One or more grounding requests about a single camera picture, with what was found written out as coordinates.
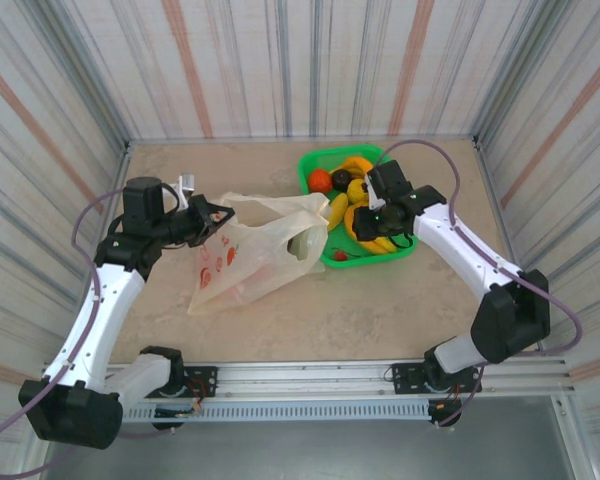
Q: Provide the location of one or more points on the cream plastic bag orange print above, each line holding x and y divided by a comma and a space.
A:
260, 235

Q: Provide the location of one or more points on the green plastic basket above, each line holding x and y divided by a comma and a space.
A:
375, 262

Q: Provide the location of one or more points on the red fake fruit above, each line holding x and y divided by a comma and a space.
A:
260, 280

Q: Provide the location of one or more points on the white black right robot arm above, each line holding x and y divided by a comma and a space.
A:
455, 245

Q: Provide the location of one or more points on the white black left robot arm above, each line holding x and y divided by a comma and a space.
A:
105, 305

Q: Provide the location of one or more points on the yellow fake lemon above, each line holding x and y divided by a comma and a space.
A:
357, 191

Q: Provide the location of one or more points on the yellow fake mango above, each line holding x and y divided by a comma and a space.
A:
338, 210

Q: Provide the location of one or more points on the small red fake cherry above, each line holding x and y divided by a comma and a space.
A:
340, 255

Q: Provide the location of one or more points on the orange fake tangerine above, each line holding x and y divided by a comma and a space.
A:
320, 181

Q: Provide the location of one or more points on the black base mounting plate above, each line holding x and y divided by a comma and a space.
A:
405, 375
205, 375

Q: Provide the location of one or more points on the grey metal panel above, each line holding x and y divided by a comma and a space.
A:
305, 455

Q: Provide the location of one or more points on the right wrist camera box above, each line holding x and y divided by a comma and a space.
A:
375, 197

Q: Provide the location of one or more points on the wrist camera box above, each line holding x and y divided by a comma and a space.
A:
375, 197
187, 182

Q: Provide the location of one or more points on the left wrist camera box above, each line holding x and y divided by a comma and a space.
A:
187, 182

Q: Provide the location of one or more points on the aluminium mounting rail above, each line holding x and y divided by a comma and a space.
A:
305, 375

